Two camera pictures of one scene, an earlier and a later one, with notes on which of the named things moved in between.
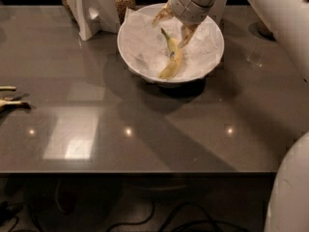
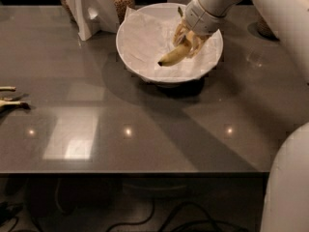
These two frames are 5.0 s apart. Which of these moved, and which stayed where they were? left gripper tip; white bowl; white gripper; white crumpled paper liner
Moved: white gripper
Stayed: white bowl; white crumpled paper liner; left gripper tip
